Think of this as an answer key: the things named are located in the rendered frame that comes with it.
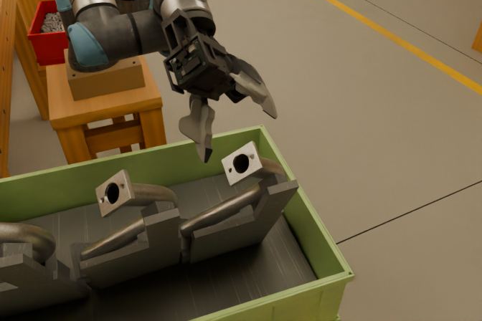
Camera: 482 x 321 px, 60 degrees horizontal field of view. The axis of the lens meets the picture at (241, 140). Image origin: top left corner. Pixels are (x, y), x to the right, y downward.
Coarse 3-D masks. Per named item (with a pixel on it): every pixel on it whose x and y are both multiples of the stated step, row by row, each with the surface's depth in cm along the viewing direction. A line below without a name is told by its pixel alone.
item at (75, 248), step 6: (72, 246) 70; (78, 246) 71; (84, 246) 72; (72, 252) 70; (78, 252) 70; (72, 258) 70; (78, 258) 70; (78, 264) 69; (78, 270) 69; (78, 276) 68; (84, 276) 69
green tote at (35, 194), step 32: (256, 128) 95; (96, 160) 87; (128, 160) 89; (160, 160) 92; (192, 160) 95; (0, 192) 84; (32, 192) 86; (64, 192) 89; (288, 224) 90; (320, 224) 74; (320, 256) 76; (320, 288) 65; (192, 320) 61; (224, 320) 62; (256, 320) 66; (288, 320) 70; (320, 320) 74
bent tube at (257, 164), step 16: (224, 160) 57; (240, 160) 57; (256, 160) 54; (272, 160) 60; (240, 176) 55; (256, 176) 57; (240, 192) 71; (256, 192) 68; (224, 208) 71; (240, 208) 70; (192, 224) 73; (208, 224) 72
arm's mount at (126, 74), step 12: (120, 60) 126; (132, 60) 126; (72, 72) 122; (84, 72) 121; (96, 72) 121; (108, 72) 121; (120, 72) 123; (132, 72) 124; (72, 84) 120; (84, 84) 121; (96, 84) 122; (108, 84) 124; (120, 84) 125; (132, 84) 127; (144, 84) 128; (72, 96) 122; (84, 96) 123; (96, 96) 125
